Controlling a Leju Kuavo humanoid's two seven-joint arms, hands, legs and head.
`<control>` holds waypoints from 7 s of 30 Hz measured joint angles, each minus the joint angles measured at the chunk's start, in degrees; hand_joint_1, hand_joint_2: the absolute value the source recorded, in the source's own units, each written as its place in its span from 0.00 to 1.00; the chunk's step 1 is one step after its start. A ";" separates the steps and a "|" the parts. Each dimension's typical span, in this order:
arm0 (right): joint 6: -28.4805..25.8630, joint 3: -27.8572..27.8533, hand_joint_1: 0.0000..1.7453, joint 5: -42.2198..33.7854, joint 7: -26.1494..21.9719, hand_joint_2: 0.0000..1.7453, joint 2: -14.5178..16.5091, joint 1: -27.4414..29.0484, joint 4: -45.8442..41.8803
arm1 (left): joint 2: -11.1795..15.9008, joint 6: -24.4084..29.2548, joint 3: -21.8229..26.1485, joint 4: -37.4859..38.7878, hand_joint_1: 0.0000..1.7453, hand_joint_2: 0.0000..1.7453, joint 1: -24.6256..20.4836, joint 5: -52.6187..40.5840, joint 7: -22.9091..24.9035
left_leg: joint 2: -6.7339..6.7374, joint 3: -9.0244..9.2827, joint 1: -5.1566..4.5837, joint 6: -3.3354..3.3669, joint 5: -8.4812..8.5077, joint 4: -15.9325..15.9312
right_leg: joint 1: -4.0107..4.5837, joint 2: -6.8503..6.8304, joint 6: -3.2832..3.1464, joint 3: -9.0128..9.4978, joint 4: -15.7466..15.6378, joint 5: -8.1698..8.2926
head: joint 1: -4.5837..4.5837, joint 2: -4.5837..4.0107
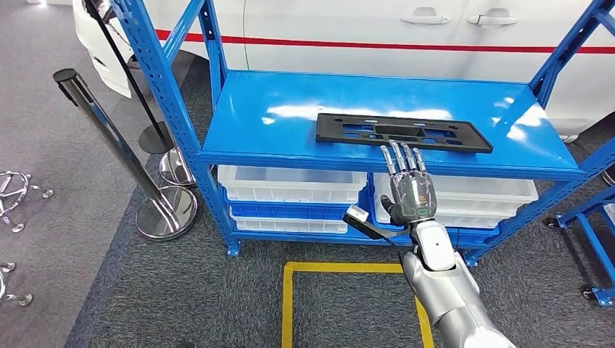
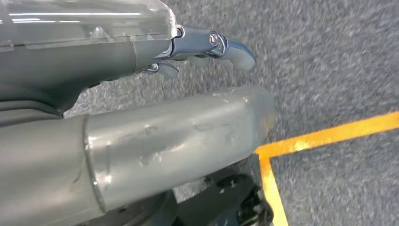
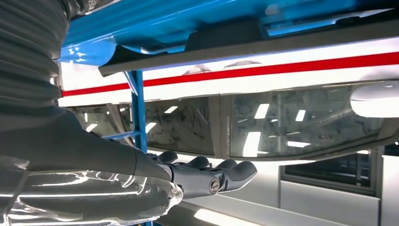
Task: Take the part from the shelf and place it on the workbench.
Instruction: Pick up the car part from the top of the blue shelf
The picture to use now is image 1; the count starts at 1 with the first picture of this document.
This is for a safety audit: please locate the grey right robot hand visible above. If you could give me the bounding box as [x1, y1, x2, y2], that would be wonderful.
[379, 140, 438, 227]

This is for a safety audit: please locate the black plastic plate bracket part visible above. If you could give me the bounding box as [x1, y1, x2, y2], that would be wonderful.
[315, 112, 495, 154]

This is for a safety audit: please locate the blue metal shelf rack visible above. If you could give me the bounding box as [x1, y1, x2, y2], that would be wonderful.
[107, 0, 615, 268]

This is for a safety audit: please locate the blue wheeled shelf rack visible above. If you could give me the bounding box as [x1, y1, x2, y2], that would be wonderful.
[545, 184, 615, 307]

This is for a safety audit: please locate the yellow floor tape square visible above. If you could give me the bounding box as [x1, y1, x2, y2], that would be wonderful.
[281, 261, 436, 348]

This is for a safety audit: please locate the white car with red stripe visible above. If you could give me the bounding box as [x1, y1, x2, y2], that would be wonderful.
[72, 0, 615, 144]

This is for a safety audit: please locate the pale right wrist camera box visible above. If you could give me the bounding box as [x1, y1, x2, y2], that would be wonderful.
[342, 204, 385, 240]

